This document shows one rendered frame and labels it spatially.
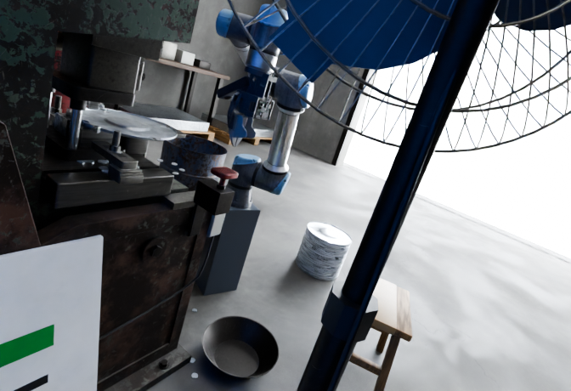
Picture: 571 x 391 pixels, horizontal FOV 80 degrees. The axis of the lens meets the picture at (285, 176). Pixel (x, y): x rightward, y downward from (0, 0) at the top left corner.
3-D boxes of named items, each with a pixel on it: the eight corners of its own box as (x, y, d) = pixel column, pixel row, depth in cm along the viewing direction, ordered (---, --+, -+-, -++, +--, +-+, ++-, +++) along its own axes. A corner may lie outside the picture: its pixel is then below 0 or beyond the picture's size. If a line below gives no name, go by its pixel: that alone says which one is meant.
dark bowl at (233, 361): (235, 319, 153) (239, 306, 151) (288, 363, 138) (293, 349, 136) (181, 352, 128) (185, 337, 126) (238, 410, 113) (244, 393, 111)
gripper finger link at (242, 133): (239, 152, 90) (247, 118, 87) (223, 144, 93) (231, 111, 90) (246, 152, 92) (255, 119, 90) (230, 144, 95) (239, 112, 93)
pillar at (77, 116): (75, 145, 87) (81, 91, 83) (78, 149, 86) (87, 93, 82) (65, 145, 85) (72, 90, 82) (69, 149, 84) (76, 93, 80)
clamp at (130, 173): (107, 158, 94) (113, 121, 91) (142, 183, 86) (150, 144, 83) (84, 158, 89) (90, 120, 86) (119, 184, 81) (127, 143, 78)
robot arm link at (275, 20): (294, 16, 88) (286, 8, 80) (281, 59, 91) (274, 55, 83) (266, 8, 90) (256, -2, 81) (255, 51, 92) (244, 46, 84)
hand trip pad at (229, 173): (220, 189, 103) (226, 166, 101) (234, 197, 100) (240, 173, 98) (202, 191, 98) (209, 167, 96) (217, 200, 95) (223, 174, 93)
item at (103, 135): (87, 129, 103) (89, 115, 101) (114, 146, 95) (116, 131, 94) (53, 127, 95) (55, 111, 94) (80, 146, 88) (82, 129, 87)
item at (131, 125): (195, 142, 109) (195, 139, 109) (105, 138, 85) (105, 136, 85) (143, 115, 123) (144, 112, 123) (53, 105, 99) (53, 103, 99)
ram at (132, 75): (121, 82, 105) (138, -21, 97) (149, 95, 98) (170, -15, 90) (58, 71, 91) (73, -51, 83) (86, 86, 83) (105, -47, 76)
